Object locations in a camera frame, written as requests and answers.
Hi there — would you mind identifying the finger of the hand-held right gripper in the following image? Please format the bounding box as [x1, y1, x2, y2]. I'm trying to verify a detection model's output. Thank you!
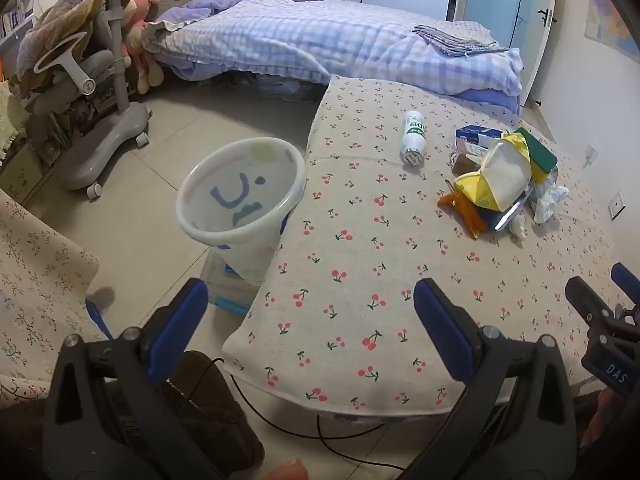
[611, 262, 640, 307]
[565, 276, 619, 334]

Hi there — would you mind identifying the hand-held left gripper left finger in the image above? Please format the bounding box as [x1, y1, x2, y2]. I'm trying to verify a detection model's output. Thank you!
[42, 277, 223, 480]

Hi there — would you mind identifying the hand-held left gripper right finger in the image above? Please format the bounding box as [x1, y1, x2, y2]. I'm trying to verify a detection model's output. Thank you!
[405, 278, 579, 480]

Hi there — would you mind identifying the white patterned plastic bin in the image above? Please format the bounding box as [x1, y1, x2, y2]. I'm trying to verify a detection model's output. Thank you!
[176, 136, 307, 283]

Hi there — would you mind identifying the large white tissue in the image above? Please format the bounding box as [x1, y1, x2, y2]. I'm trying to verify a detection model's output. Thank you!
[530, 180, 571, 225]

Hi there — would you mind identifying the orange wrapper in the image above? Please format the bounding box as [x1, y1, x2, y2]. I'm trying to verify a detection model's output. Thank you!
[437, 191, 488, 239]

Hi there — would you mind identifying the green yellow sponge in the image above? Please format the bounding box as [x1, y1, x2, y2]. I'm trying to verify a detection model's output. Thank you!
[515, 127, 558, 183]

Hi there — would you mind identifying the white plastic bottle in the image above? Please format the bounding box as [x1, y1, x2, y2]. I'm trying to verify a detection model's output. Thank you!
[399, 110, 427, 166]

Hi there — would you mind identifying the person's right hand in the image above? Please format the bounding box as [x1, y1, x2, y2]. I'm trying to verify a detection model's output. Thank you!
[579, 387, 619, 461]

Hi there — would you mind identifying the clear plastic storage box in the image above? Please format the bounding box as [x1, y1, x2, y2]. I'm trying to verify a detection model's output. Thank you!
[202, 252, 256, 318]

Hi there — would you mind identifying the blue plastic piece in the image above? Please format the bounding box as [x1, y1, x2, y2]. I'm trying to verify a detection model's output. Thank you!
[85, 299, 113, 341]

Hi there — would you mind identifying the cherry print tablecloth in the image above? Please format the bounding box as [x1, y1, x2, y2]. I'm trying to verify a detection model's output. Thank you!
[221, 75, 640, 417]

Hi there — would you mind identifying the dark brown fuzzy clothing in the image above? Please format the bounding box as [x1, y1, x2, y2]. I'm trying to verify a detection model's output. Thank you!
[105, 350, 266, 480]

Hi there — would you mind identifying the small crumpled white tissue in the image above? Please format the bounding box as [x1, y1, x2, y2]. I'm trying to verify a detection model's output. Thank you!
[509, 214, 529, 245]

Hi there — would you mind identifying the yellow snack bag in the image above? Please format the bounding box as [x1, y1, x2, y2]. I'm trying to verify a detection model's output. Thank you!
[454, 132, 532, 212]

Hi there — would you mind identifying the floral beige cloth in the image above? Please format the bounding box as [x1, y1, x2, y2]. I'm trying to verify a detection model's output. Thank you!
[0, 187, 101, 401]

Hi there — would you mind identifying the brown paper wrapper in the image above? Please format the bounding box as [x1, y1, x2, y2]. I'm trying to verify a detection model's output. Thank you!
[451, 150, 483, 177]

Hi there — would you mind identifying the dark blue carton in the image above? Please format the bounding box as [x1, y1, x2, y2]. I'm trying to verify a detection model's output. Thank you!
[455, 126, 507, 150]

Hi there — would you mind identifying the grey wheeled chair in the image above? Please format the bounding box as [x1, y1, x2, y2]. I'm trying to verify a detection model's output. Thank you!
[15, 0, 151, 198]

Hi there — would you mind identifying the blue plaid blanket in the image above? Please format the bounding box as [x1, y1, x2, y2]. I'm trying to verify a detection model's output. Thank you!
[452, 87, 523, 112]

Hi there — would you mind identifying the folded striped cloth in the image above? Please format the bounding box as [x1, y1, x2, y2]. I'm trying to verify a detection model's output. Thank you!
[412, 24, 510, 57]

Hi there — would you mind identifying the light blue door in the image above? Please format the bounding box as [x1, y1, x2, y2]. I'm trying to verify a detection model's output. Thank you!
[455, 0, 558, 53]

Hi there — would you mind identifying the plaid quilt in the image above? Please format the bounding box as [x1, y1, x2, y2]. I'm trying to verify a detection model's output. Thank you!
[142, 0, 523, 98]

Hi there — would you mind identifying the pink plush toy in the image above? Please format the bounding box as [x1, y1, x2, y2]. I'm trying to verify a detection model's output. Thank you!
[120, 0, 166, 95]

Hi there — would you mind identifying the brown fleece blanket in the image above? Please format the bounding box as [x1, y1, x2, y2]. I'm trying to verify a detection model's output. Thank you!
[15, 0, 161, 86]

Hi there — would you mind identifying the bookshelf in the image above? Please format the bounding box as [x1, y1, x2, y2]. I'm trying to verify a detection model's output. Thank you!
[0, 0, 38, 41]

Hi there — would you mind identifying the black cable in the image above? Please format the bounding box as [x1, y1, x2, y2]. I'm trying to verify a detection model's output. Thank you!
[192, 357, 406, 472]

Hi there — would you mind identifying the wall map poster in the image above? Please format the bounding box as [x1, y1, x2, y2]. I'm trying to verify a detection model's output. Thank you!
[585, 0, 640, 63]

